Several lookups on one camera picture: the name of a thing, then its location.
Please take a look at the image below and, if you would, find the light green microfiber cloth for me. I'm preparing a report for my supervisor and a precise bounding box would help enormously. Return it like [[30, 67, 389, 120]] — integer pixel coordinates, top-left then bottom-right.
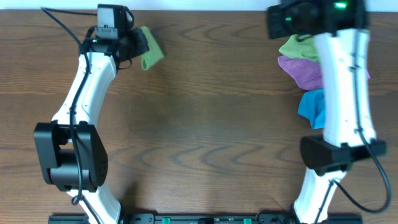
[[140, 26, 165, 70]]

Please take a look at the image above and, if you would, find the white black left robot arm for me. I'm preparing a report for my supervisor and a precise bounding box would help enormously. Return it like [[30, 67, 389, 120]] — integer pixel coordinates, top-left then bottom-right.
[[34, 26, 162, 223]]

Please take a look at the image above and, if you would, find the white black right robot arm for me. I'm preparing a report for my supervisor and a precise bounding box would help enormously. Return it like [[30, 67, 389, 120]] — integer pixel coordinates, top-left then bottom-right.
[[267, 1, 386, 223]]

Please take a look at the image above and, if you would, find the olive green crumpled cloth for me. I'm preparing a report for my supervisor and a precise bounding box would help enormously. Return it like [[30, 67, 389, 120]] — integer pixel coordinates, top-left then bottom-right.
[[279, 34, 319, 63]]

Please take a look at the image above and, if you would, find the purple microfiber cloth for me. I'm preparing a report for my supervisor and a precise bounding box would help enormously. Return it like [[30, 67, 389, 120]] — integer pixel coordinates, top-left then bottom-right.
[[277, 55, 354, 91]]

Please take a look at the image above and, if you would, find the blue microfiber cloth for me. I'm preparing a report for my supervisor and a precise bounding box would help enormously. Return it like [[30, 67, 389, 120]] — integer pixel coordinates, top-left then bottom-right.
[[297, 89, 326, 129]]

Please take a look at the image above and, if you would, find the green plastic clip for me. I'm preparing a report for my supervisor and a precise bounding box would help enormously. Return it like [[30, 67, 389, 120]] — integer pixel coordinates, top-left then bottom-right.
[[162, 218, 171, 224], [243, 218, 252, 224]]

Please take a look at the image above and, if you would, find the black aluminium mounting rail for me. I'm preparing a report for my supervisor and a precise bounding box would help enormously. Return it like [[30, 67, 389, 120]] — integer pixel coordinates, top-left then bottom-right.
[[48, 212, 363, 224]]

